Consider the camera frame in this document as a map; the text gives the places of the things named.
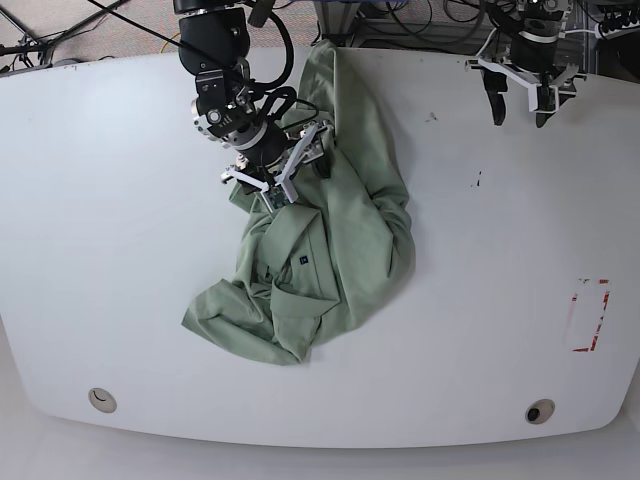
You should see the table grommet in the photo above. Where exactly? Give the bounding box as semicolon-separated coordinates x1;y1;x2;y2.
525;399;555;425
88;388;117;414

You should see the white cable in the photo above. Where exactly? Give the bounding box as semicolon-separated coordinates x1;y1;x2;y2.
474;25;601;58

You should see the black tripod stand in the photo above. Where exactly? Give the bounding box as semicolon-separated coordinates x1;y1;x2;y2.
1;7;109;75

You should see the aluminium frame post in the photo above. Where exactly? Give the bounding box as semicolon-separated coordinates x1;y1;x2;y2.
312;1;361;46

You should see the right table grommet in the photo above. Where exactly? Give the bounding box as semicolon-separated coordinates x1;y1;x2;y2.
525;399;555;425

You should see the gripper body right side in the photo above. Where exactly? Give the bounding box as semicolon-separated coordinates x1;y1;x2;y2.
221;120;334;203

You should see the green polo T-shirt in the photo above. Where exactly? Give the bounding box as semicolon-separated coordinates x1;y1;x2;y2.
182;41;415;366

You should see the wrist camera right side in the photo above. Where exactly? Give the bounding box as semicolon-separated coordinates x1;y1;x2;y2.
261;185;292;213

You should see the red tape rectangle marker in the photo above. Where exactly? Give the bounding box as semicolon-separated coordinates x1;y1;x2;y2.
565;278;611;353

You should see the left table grommet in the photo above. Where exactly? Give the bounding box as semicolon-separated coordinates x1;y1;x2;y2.
88;388;117;414

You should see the white power strip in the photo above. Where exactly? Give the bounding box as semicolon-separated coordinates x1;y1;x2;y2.
595;10;639;40

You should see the gripper body left side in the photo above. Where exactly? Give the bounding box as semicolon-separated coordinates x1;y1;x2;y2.
465;57;586;113

